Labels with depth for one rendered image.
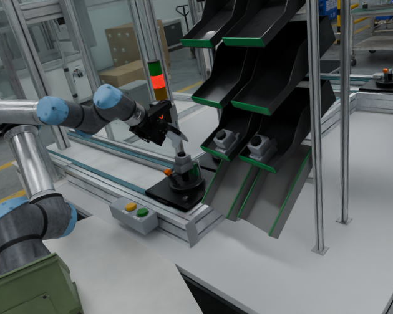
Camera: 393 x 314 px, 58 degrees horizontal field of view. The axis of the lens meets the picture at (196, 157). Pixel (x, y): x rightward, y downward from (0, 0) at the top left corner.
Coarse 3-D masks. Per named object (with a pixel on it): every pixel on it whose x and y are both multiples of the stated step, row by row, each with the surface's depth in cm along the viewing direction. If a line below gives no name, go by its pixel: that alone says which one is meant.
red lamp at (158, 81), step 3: (159, 75) 140; (162, 75) 141; (153, 78) 140; (156, 78) 140; (159, 78) 140; (162, 78) 141; (153, 81) 141; (156, 81) 140; (159, 81) 141; (162, 81) 141; (153, 84) 142; (156, 84) 141; (159, 84) 141; (162, 84) 142; (153, 87) 142; (156, 87) 142; (159, 87) 142
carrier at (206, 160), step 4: (200, 156) 158; (204, 156) 158; (208, 156) 157; (212, 156) 152; (216, 156) 150; (200, 160) 155; (204, 160) 154; (208, 160) 154; (212, 160) 153; (216, 160) 150; (220, 160) 148; (196, 164) 152; (200, 164) 151; (204, 164) 151; (208, 164) 150; (212, 164) 149; (216, 164) 149; (204, 168) 150; (208, 168) 148; (212, 168) 146; (216, 168) 146
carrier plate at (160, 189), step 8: (208, 176) 141; (160, 184) 142; (208, 184) 135; (152, 192) 138; (160, 192) 137; (168, 192) 136; (192, 192) 133; (200, 192) 132; (168, 200) 131; (176, 200) 130; (192, 200) 128; (200, 200) 128; (184, 208) 125
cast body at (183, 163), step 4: (180, 152) 134; (184, 152) 134; (176, 156) 133; (180, 156) 132; (184, 156) 132; (188, 156) 133; (176, 160) 134; (180, 160) 132; (184, 160) 132; (188, 160) 134; (192, 160) 138; (176, 164) 134; (180, 164) 133; (184, 164) 133; (188, 164) 134; (192, 164) 136; (176, 168) 134; (180, 168) 132; (184, 168) 133; (188, 168) 135; (180, 172) 133; (184, 172) 133
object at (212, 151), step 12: (228, 108) 113; (228, 120) 114; (240, 120) 112; (252, 120) 102; (216, 132) 112; (240, 132) 108; (252, 132) 104; (204, 144) 111; (240, 144) 102; (228, 156) 101
